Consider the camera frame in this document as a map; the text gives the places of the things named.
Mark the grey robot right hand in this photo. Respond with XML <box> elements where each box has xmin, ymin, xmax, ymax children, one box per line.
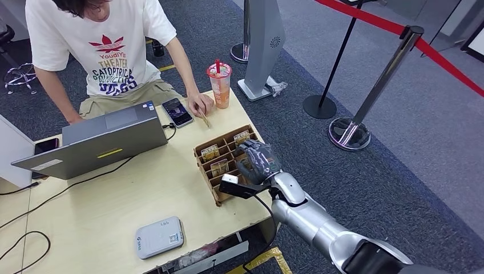
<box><xmin>235</xmin><ymin>139</ymin><xmax>283</xmax><ymax>186</ymax></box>

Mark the brown cardboard card organizer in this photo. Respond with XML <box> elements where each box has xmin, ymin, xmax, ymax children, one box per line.
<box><xmin>193</xmin><ymin>124</ymin><xmax>265</xmax><ymax>207</ymax></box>

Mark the gold ID card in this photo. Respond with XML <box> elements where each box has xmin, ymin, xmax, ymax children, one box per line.
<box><xmin>196</xmin><ymin>107</ymin><xmax>211</xmax><ymax>128</ymax></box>

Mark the person's left hand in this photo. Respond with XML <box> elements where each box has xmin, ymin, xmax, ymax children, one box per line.
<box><xmin>187</xmin><ymin>91</ymin><xmax>215</xmax><ymax>117</ymax></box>

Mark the grey card reader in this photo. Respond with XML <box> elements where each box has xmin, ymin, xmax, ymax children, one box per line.
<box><xmin>135</xmin><ymin>216</ymin><xmax>185</xmax><ymax>260</ymax></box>

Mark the person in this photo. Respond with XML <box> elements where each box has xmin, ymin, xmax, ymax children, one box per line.
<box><xmin>24</xmin><ymin>0</ymin><xmax>215</xmax><ymax>126</ymax></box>

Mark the clear plastic bag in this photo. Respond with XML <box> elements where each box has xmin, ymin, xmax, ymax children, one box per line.
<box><xmin>264</xmin><ymin>76</ymin><xmax>288</xmax><ymax>98</ymax></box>

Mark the orange bubble tea cup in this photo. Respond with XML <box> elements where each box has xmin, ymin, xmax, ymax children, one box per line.
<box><xmin>205</xmin><ymin>62</ymin><xmax>232</xmax><ymax>110</ymax></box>

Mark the white bar under desk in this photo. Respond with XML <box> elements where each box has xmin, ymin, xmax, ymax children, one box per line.
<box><xmin>174</xmin><ymin>241</ymin><xmax>249</xmax><ymax>274</ymax></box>

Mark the black smartphone lit screen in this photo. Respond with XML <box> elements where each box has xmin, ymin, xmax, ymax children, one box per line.
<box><xmin>161</xmin><ymin>98</ymin><xmax>194</xmax><ymax>128</ymax></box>

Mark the chrome stanchion behind kiosk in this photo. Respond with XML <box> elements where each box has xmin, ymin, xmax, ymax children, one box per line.
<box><xmin>229</xmin><ymin>0</ymin><xmax>251</xmax><ymax>65</ymax></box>

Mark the grey kiosk stand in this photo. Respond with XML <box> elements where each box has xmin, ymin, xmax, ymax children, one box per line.
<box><xmin>237</xmin><ymin>0</ymin><xmax>287</xmax><ymax>103</ymax></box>

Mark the grey laptop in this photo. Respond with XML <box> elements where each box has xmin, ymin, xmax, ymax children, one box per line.
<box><xmin>11</xmin><ymin>100</ymin><xmax>168</xmax><ymax>181</ymax></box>

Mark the black wheeled stand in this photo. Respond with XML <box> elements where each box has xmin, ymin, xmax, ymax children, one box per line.
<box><xmin>151</xmin><ymin>39</ymin><xmax>165</xmax><ymax>58</ymax></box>

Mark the red barrier belt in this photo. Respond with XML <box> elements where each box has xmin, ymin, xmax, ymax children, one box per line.
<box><xmin>313</xmin><ymin>0</ymin><xmax>484</xmax><ymax>98</ymax></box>

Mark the black phone dark screen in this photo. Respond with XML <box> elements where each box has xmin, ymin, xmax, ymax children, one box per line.
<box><xmin>31</xmin><ymin>138</ymin><xmax>61</xmax><ymax>180</ymax></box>

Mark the black framed board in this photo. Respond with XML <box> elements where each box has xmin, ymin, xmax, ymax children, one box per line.
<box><xmin>459</xmin><ymin>21</ymin><xmax>484</xmax><ymax>63</ymax></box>

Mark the white cabinet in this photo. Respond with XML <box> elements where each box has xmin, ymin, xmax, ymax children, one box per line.
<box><xmin>0</xmin><ymin>114</ymin><xmax>36</xmax><ymax>189</ymax></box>

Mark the office chair chrome base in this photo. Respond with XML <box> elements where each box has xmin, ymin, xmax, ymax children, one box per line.
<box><xmin>0</xmin><ymin>24</ymin><xmax>39</xmax><ymax>96</ymax></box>

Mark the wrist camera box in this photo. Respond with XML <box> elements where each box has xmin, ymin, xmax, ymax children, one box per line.
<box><xmin>218</xmin><ymin>174</ymin><xmax>258</xmax><ymax>200</ymax></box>

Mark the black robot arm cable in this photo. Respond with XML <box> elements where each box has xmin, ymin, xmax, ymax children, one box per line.
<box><xmin>241</xmin><ymin>192</ymin><xmax>281</xmax><ymax>274</ymax></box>

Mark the black stanchion post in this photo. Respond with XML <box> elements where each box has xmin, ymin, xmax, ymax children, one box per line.
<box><xmin>302</xmin><ymin>0</ymin><xmax>366</xmax><ymax>120</ymax></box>

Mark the chrome stanchion post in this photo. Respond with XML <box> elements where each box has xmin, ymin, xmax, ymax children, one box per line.
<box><xmin>327</xmin><ymin>25</ymin><xmax>424</xmax><ymax>152</ymax></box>

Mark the black laptop power cable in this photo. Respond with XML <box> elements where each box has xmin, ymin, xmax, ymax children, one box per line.
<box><xmin>0</xmin><ymin>122</ymin><xmax>177</xmax><ymax>231</ymax></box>

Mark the black looped cable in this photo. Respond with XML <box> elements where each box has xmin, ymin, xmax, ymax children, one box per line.
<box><xmin>0</xmin><ymin>231</ymin><xmax>51</xmax><ymax>274</ymax></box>

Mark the black cable with plug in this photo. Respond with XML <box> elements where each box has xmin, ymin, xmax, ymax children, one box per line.
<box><xmin>0</xmin><ymin>181</ymin><xmax>41</xmax><ymax>196</ymax></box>

